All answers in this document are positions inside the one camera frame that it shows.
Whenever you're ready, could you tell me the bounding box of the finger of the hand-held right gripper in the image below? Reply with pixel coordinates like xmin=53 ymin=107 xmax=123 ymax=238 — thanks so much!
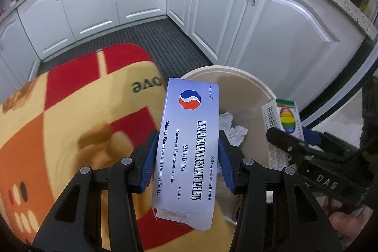
xmin=266 ymin=126 xmax=303 ymax=155
xmin=303 ymin=128 xmax=323 ymax=149

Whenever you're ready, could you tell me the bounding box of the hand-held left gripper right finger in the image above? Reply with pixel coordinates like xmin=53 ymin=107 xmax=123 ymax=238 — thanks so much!
xmin=218 ymin=130 xmax=343 ymax=252

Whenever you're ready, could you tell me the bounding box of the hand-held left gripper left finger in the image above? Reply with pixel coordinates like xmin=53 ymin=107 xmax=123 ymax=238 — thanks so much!
xmin=32 ymin=129 xmax=160 ymax=252

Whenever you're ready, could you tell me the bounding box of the white box with rainbow print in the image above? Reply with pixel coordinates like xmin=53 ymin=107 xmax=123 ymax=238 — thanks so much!
xmin=261 ymin=98 xmax=305 ymax=166

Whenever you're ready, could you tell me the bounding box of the pale blue medicine box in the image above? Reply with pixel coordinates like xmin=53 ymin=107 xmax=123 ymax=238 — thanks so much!
xmin=151 ymin=78 xmax=220 ymax=232

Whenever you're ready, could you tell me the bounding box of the beige plastic bin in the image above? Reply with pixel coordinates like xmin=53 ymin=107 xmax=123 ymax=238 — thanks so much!
xmin=179 ymin=65 xmax=292 ymax=224

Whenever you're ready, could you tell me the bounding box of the person's right hand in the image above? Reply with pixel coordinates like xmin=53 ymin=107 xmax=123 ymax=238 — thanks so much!
xmin=323 ymin=196 xmax=377 ymax=242

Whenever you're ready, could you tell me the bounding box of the crumpled white tissue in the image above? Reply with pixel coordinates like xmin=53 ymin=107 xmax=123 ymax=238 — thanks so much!
xmin=218 ymin=112 xmax=249 ymax=148

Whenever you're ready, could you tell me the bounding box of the printed checkered blanket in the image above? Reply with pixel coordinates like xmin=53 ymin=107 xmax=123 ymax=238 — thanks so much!
xmin=0 ymin=44 xmax=238 ymax=249

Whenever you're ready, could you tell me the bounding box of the dark ribbed floor mat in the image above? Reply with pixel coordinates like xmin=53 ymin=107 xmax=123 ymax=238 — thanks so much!
xmin=38 ymin=18 xmax=215 ymax=82

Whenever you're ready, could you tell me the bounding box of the row of white cabinet doors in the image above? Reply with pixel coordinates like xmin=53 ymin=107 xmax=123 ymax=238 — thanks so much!
xmin=0 ymin=0 xmax=369 ymax=130

